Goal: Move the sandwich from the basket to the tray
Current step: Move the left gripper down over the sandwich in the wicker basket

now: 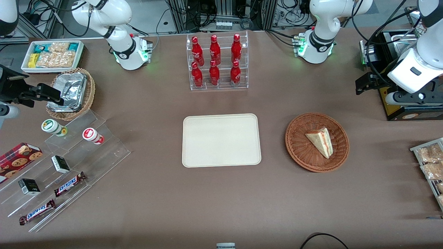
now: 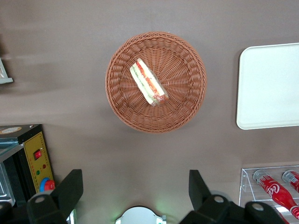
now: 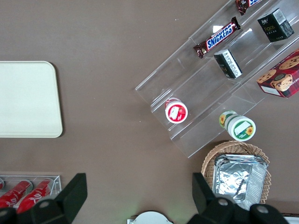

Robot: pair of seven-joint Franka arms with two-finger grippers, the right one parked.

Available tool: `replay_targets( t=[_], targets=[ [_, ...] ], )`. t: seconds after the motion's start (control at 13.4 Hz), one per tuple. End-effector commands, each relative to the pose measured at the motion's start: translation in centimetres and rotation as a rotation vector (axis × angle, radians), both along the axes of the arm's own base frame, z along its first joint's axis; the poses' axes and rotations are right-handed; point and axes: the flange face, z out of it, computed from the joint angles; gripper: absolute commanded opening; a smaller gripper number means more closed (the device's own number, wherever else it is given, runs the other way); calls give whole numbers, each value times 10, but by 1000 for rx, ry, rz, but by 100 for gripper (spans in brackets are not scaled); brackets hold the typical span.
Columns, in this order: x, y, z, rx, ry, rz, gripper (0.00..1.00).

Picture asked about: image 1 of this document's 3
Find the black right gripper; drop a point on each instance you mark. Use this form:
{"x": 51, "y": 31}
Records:
{"x": 10, "y": 87}

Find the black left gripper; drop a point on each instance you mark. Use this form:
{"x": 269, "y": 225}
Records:
{"x": 381, "y": 79}

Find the triangular sandwich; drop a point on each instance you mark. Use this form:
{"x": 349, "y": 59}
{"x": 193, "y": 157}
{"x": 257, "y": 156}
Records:
{"x": 322, "y": 141}

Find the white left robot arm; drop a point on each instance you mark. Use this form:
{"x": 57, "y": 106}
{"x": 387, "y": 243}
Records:
{"x": 322, "y": 20}

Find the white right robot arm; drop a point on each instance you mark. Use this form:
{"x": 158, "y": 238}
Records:
{"x": 121, "y": 52}

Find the light wicker basket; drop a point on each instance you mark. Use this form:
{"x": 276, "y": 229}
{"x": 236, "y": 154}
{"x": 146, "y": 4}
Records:
{"x": 90, "y": 93}

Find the brown round wicker basket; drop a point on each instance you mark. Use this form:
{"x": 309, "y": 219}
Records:
{"x": 301, "y": 148}

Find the cream rectangular tray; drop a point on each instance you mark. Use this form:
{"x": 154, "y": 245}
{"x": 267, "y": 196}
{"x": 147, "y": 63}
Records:
{"x": 221, "y": 140}

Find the silver foil containers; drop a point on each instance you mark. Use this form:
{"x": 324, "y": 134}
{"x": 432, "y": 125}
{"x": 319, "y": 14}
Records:
{"x": 69, "y": 90}

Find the green lid cup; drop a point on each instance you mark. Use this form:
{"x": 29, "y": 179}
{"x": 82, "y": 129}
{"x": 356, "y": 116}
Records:
{"x": 52, "y": 126}

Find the large clear cracker bag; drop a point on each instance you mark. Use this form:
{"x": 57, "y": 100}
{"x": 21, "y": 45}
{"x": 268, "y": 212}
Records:
{"x": 55, "y": 59}

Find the black hot dog machine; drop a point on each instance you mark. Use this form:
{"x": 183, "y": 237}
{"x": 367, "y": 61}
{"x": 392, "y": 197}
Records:
{"x": 392, "y": 109}

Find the white rectangular snack bin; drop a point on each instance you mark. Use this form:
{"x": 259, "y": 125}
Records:
{"x": 26, "y": 67}

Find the yellow snack packet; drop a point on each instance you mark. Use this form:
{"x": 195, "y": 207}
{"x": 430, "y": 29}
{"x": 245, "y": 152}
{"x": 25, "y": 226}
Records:
{"x": 33, "y": 60}

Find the teal snack packet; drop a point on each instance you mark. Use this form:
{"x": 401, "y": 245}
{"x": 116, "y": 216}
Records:
{"x": 41, "y": 48}
{"x": 73, "y": 47}

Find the small clear cracker bag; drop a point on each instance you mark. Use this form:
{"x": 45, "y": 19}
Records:
{"x": 59, "y": 47}

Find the red lid cup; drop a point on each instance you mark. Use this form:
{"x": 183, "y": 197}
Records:
{"x": 91, "y": 135}

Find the steel machine pan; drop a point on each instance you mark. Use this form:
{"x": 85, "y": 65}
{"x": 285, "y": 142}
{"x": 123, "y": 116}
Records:
{"x": 405, "y": 38}

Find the small black box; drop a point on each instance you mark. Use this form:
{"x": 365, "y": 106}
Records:
{"x": 61, "y": 164}
{"x": 29, "y": 186}

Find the red cookie box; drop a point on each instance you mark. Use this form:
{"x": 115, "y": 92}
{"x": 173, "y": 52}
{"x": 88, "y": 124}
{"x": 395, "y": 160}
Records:
{"x": 17, "y": 160}

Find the clear acrylic stepped display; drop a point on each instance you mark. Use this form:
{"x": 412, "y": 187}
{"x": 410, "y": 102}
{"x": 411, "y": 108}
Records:
{"x": 100, "y": 155}

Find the snickers chocolate bar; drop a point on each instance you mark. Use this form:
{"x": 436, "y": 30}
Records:
{"x": 36, "y": 212}
{"x": 69, "y": 184}

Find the clear bagged pastry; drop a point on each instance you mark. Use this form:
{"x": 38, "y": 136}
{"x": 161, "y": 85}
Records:
{"x": 431, "y": 154}
{"x": 433, "y": 171}
{"x": 440, "y": 187}
{"x": 441, "y": 200}

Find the red cola bottle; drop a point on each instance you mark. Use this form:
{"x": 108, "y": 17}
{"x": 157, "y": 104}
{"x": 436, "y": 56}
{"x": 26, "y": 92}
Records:
{"x": 214, "y": 75}
{"x": 236, "y": 50}
{"x": 235, "y": 75}
{"x": 215, "y": 51}
{"x": 197, "y": 52}
{"x": 197, "y": 76}

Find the clear acrylic bottle rack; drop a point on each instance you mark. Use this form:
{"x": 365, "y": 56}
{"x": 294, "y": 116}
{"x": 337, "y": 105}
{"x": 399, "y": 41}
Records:
{"x": 225, "y": 77}

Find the small grey white object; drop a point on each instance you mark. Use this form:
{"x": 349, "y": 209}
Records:
{"x": 225, "y": 246}

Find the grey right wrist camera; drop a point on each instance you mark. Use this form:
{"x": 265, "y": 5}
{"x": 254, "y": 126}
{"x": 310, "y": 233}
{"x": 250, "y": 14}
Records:
{"x": 7, "y": 116}

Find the aluminium frame rack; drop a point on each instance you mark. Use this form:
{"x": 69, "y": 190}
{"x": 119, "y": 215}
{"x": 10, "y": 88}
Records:
{"x": 180, "y": 15}

